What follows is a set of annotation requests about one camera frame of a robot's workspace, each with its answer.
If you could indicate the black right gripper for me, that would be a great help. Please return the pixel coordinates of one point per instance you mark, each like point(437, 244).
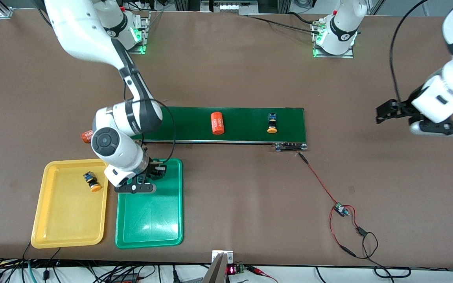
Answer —
point(152, 166)

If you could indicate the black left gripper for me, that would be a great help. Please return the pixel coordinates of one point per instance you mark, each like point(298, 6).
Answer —
point(407, 105)

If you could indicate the yellow-capped push button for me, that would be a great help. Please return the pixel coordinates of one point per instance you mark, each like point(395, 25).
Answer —
point(91, 181)
point(272, 122)

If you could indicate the orange cylinder battery cell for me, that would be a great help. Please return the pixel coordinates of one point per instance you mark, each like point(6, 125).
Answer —
point(217, 123)
point(87, 136)

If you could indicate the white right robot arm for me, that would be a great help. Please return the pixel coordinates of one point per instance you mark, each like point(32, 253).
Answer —
point(81, 31)

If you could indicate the green plastic tray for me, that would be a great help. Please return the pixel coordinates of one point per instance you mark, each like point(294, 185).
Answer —
point(151, 220)

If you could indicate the green conveyor belt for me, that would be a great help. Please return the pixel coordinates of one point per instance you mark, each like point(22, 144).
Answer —
point(191, 124)

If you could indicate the yellow plastic tray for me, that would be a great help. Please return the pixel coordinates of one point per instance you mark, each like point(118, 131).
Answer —
point(69, 220)

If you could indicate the small speed controller module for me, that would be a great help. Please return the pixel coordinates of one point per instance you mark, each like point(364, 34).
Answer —
point(341, 210)

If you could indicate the orange and black device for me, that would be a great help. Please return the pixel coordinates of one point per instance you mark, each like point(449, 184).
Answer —
point(126, 278)

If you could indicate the small red digit display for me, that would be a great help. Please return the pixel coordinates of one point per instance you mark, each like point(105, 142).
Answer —
point(231, 270)

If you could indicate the red clip test leads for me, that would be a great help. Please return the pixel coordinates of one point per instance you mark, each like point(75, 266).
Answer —
point(260, 271)

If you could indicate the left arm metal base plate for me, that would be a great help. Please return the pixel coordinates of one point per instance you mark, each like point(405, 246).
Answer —
point(348, 54)

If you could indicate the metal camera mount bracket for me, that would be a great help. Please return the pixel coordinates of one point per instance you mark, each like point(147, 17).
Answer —
point(220, 271)

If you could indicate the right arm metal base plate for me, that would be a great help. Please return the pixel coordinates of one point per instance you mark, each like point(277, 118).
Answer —
point(144, 39)

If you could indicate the metal frame with light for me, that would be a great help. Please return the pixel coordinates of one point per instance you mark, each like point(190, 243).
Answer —
point(228, 7)

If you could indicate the aluminium extrusion post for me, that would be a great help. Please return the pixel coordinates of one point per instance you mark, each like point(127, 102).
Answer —
point(6, 11)

